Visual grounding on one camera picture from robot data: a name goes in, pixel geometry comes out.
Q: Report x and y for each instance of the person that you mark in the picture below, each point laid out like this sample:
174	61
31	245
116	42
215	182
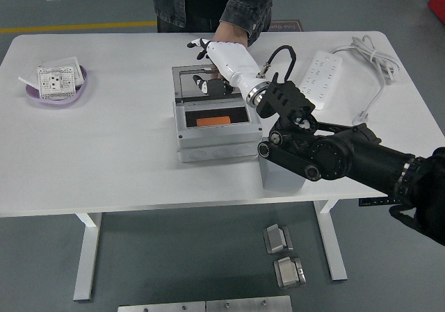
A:
180	2

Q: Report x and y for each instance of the white power strip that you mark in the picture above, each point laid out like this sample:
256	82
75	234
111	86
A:
325	70

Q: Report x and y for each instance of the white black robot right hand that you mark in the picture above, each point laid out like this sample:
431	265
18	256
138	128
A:
233	62

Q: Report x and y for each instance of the white square wall plate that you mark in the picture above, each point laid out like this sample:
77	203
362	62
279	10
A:
67	62

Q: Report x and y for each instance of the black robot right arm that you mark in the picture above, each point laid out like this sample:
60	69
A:
333	159

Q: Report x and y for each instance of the purple bowl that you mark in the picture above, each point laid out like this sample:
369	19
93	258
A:
52	103

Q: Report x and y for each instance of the white flat plate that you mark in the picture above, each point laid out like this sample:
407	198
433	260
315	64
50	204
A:
29	79

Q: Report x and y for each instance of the red object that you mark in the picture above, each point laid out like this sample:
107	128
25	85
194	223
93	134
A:
437	1

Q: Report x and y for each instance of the dark floor sign with text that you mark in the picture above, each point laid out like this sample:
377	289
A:
285	26

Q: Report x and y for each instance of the orange cylinder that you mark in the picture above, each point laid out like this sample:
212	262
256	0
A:
212	121

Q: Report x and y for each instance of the white printed socket module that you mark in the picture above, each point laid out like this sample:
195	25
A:
55	82

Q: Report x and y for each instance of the grey metal clamp block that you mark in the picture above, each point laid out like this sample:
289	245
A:
276	239
288	273

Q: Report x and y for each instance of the grey cube with round hole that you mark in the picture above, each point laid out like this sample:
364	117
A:
278	180

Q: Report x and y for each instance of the grey enclosure box clear lid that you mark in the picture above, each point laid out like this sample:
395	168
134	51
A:
215	148

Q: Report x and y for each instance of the grey metal base plate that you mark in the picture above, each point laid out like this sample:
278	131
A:
160	306
250	304

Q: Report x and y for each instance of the person's left hand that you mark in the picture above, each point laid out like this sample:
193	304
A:
229	34

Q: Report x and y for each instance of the person's left forearm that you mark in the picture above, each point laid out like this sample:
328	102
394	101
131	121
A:
250	6

